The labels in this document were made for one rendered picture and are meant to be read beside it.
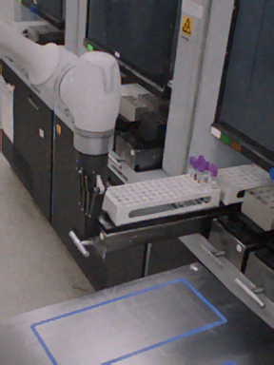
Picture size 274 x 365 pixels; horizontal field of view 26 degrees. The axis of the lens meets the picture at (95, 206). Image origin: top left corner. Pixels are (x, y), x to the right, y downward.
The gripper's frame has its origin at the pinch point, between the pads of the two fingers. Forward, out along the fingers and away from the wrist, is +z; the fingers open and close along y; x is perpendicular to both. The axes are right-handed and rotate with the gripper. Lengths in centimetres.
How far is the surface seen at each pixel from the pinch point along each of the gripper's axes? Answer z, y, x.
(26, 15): -9, 180, -42
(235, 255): 3.2, -19.3, -30.3
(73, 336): -2.0, -37.0, 18.9
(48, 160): 38, 110, -30
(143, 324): -2.0, -38.4, 5.5
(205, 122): -17.2, 13.3, -39.2
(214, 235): 3.0, -10.4, -30.3
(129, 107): -7, 54, -38
